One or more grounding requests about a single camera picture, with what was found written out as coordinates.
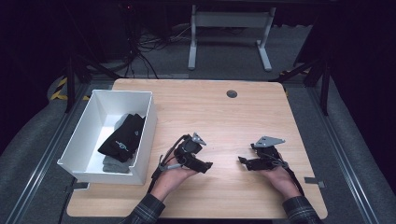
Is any yellow black hazard tape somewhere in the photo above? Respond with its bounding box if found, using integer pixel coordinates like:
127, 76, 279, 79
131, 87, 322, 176
49, 77, 92, 102

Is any grey tape piece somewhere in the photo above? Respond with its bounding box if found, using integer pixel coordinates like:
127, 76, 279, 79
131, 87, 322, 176
304, 176, 326, 189

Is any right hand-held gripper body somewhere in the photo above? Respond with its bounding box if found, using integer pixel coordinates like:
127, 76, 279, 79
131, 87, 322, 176
247, 135, 286, 172

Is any right hand-held gripper cable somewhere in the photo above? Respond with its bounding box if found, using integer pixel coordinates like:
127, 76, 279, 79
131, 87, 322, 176
270, 155, 306, 197

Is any plain grey mitten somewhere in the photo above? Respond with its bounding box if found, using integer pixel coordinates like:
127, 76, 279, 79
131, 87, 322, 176
102, 113, 132, 171

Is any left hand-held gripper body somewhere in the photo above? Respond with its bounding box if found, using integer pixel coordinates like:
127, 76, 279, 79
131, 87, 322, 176
173, 132, 207, 174

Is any person's left hand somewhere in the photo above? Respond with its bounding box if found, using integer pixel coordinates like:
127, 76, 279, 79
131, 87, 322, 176
149, 148, 199, 203

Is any black metal stand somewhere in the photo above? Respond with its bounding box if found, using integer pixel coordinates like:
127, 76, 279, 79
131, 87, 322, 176
64, 54, 122, 114
269, 57, 331, 117

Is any tangle of black floor cables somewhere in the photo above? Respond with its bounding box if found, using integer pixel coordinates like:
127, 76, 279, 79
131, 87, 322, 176
124, 18, 194, 78

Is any person's right hand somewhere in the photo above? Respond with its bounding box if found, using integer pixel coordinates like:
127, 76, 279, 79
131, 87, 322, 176
260, 153, 303, 203

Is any white box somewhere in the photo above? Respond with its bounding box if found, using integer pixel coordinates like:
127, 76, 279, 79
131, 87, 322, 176
56, 89, 158, 186

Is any white metal desk frame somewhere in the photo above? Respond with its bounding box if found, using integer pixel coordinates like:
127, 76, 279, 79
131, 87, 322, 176
187, 4, 277, 72

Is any aluminium floor rail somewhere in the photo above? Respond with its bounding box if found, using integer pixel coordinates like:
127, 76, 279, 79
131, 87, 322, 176
4, 83, 92, 224
306, 87, 379, 224

